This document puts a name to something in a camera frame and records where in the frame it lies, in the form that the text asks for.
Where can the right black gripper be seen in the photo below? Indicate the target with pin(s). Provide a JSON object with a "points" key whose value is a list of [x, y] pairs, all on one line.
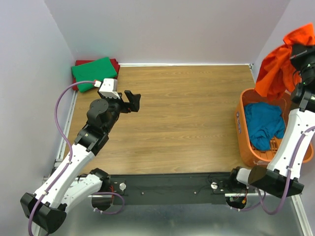
{"points": [[299, 52]]}

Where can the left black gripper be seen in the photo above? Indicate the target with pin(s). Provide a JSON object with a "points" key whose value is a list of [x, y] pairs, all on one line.
{"points": [[134, 99]]}

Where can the orange t shirt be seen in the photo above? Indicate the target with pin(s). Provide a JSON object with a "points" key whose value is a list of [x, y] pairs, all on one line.
{"points": [[277, 75]]}

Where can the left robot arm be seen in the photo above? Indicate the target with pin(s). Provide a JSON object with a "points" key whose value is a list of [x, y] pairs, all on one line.
{"points": [[49, 205]]}

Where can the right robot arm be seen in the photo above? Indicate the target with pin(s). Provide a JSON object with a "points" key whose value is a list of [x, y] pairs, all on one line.
{"points": [[280, 177]]}

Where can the dark red folded t shirt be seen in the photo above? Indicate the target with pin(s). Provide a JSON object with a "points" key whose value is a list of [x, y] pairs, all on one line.
{"points": [[115, 65]]}

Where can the green folded t shirt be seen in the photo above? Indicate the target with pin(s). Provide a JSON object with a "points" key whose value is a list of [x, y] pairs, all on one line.
{"points": [[93, 73]]}

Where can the blue crumpled t shirt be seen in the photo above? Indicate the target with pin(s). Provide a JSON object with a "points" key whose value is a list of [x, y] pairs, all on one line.
{"points": [[264, 121]]}

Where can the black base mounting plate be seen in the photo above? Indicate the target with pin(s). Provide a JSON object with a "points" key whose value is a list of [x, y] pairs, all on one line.
{"points": [[215, 188]]}

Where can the orange plastic laundry basket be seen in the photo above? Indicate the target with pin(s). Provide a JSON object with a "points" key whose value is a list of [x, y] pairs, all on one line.
{"points": [[249, 154]]}

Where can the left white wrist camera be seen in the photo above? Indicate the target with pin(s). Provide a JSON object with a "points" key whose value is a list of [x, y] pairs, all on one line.
{"points": [[107, 88]]}

